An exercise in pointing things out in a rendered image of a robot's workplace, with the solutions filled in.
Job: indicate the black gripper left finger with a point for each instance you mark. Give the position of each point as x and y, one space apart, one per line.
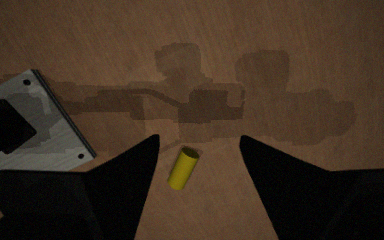
109 197

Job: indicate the yellow cylinder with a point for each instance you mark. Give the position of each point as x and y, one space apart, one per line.
183 168

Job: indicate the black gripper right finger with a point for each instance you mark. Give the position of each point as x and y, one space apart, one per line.
303 201

